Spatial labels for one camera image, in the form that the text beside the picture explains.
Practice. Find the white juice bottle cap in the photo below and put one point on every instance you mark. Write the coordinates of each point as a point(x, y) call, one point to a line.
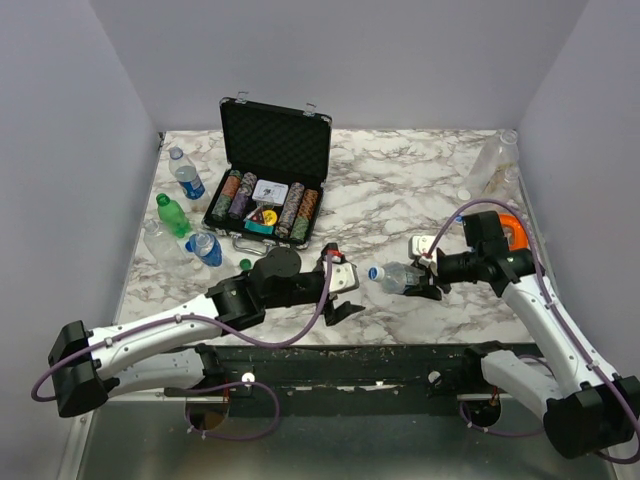
point(464, 195)

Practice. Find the blue label water bottle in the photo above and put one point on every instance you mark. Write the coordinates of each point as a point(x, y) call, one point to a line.
point(186, 174)

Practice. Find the clear bottle green-blue label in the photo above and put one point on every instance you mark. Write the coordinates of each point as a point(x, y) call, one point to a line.
point(398, 277)

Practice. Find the clear Pocari Sweat bottle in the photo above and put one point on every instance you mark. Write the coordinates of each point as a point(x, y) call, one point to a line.
point(507, 186)

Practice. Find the square clear juice bottle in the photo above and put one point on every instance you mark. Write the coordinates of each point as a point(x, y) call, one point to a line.
point(498, 152)

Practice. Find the black poker chip case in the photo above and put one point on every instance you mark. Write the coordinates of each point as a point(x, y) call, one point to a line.
point(278, 144)

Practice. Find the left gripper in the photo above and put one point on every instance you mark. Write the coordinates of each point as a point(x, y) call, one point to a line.
point(334, 316)

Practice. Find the orange ring toy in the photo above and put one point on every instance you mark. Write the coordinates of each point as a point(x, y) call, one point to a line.
point(514, 232)

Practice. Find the yellow dealer chip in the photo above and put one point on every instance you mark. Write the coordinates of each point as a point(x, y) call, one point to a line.
point(270, 217)

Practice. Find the crushed clear bottle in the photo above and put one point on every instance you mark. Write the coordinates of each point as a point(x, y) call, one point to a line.
point(162, 245)

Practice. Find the black front rail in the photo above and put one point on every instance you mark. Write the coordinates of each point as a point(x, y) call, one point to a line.
point(330, 381)

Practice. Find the white blue water cap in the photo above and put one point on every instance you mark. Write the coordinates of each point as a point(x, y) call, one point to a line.
point(376, 273)

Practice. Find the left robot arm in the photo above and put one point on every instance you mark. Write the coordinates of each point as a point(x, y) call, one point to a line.
point(87, 367)

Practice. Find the loose green bottle cap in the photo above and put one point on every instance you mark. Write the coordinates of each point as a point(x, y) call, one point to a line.
point(245, 264)

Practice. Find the green soda bottle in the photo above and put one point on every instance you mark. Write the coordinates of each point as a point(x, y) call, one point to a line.
point(172, 216)

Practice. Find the blue crushed bottle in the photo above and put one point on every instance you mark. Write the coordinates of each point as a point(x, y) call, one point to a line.
point(206, 247)

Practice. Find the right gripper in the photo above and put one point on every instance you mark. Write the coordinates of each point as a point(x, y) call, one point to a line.
point(432, 279)

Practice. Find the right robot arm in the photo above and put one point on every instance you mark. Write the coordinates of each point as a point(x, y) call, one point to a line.
point(585, 406)

